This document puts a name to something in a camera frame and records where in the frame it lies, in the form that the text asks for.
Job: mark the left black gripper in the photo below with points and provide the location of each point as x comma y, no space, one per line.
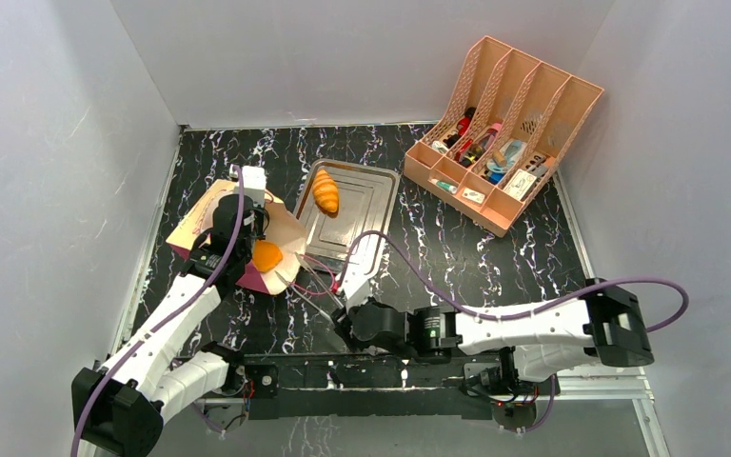
259,213

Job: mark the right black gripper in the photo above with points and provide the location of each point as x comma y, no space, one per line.
341,314

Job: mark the round orange fake bun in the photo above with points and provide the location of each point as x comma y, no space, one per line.
266,256

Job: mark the pink paper bag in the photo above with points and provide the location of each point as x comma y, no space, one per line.
284,230

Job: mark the orange fake croissant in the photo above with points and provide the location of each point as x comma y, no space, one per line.
325,192

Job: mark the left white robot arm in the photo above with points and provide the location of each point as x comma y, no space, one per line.
122,406

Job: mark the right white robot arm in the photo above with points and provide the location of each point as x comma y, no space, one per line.
602,324

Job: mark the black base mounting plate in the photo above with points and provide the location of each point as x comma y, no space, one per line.
365,385

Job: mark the silver metal tray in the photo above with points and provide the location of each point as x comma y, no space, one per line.
367,197

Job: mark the small green white tube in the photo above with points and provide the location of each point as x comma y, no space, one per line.
448,187

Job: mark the small white packet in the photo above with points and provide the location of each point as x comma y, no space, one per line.
473,196

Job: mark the white label card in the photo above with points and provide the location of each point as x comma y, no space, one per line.
520,184

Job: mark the red black bottle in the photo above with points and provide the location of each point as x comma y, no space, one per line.
460,128

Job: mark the pink capped dark bottle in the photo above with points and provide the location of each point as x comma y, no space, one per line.
473,150

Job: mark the blue tape roll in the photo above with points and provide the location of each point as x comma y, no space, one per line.
511,152

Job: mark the pink desk file organizer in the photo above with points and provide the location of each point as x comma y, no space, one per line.
535,102

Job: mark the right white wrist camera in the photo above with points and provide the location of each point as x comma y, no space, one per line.
354,288

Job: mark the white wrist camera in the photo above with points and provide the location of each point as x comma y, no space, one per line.
251,181
354,288

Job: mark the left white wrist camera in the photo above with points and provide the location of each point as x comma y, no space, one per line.
251,181

